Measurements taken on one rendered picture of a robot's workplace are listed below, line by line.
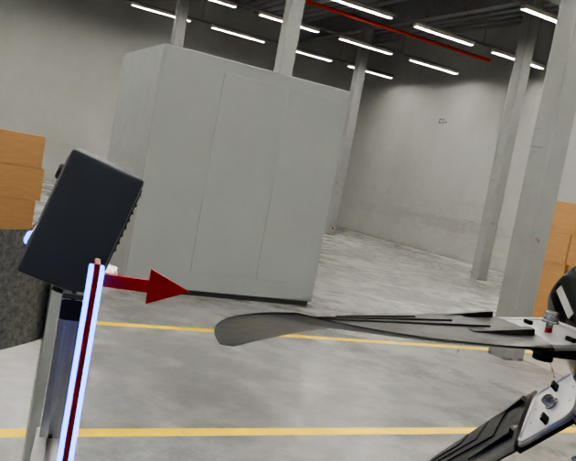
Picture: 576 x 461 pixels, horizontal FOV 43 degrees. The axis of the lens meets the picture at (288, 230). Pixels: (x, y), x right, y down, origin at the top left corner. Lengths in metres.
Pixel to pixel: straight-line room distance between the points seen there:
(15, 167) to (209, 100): 2.68
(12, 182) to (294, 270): 3.32
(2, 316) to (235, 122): 4.72
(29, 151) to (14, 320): 6.10
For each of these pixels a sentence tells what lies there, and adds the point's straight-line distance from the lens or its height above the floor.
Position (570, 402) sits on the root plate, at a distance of 0.68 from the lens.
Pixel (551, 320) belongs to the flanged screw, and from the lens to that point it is 0.60.
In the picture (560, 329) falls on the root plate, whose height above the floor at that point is 1.19.
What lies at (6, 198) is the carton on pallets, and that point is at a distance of 8.61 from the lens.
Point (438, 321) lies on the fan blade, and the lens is 0.55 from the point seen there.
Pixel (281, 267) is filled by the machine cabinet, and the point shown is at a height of 0.37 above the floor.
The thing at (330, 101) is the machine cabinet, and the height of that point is 2.11.
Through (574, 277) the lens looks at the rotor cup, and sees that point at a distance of 0.65.
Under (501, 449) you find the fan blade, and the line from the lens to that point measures 0.69.
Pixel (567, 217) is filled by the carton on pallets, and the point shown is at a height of 1.42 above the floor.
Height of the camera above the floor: 1.27
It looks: 4 degrees down
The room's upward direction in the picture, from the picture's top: 10 degrees clockwise
